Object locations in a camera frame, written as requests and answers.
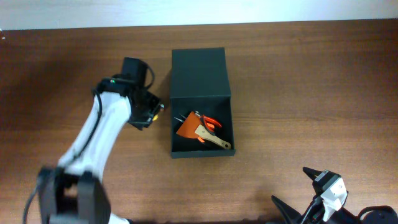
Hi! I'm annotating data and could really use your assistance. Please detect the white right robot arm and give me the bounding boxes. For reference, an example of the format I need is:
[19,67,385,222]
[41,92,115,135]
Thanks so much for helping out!
[271,167,397,224]

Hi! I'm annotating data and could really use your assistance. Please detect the small red diagonal cutters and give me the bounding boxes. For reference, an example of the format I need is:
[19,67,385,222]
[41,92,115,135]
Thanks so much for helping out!
[194,111,222,135]

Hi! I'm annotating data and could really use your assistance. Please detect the black open storage box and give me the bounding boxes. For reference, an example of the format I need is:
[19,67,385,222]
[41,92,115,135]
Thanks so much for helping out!
[170,47,236,159]

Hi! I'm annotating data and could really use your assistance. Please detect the orange scraper wooden handle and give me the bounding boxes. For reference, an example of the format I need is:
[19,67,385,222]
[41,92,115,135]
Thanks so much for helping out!
[175,111,232,149]

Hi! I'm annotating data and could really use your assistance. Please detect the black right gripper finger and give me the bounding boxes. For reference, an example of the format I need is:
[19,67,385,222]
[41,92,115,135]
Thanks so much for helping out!
[271,195,301,224]
[302,167,323,182]

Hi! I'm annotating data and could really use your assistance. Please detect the orange black needle-nose pliers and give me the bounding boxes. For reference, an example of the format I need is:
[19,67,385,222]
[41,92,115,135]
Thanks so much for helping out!
[174,112,205,144]

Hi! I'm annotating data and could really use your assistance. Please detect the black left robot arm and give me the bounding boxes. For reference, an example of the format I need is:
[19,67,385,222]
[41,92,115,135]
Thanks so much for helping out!
[33,57,164,223]

